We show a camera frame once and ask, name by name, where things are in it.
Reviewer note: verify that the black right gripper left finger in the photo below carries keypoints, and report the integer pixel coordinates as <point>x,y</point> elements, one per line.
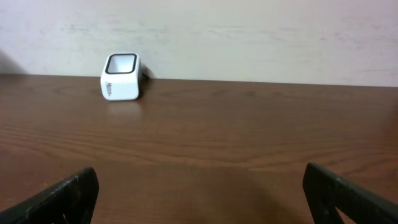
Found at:
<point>72,200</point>

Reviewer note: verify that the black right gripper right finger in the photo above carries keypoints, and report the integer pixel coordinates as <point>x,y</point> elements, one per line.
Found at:
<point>328,193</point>

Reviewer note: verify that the white barcode scanner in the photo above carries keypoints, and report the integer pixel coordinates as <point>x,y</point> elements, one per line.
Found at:
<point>121,77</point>

